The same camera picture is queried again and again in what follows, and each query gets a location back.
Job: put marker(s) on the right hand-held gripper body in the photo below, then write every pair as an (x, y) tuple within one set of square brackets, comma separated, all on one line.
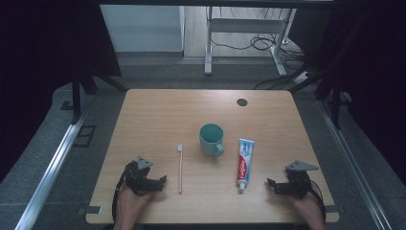
[(297, 182)]

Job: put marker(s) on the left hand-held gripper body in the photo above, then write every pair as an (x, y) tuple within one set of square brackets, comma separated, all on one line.
[(138, 179)]

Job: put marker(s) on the pink toothbrush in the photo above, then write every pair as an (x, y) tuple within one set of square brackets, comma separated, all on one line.
[(180, 169)]

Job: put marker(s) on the white blue red toothpaste tube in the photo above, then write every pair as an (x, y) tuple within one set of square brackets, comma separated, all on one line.
[(245, 164)]

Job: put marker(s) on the teal cup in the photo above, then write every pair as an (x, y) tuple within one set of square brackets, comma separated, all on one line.
[(211, 140)]

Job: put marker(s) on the person's left hand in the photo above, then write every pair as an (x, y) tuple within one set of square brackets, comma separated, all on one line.
[(130, 202)]

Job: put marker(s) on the person's right hand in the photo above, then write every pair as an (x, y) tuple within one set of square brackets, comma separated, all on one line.
[(306, 206)]

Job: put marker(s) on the round black table grommet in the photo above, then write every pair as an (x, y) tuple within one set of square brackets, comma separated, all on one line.
[(242, 102)]

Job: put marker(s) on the black metal stand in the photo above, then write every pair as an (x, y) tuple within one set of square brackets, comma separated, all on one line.
[(335, 102), (76, 96)]

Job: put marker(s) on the white power strip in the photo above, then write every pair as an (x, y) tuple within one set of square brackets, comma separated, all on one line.
[(302, 77)]

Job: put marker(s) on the dark curtain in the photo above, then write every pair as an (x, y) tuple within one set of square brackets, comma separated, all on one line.
[(38, 64), (376, 80)]

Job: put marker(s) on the white panel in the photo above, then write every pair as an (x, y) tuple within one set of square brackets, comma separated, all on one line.
[(142, 28)]

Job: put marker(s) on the dark table corner bracket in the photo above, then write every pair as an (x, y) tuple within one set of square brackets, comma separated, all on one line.
[(91, 210), (331, 209)]

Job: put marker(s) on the aluminium rail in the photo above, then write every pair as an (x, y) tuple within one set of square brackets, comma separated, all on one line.
[(48, 175), (354, 166)]

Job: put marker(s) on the white metal desk frame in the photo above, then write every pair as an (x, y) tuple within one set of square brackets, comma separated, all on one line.
[(245, 25)]

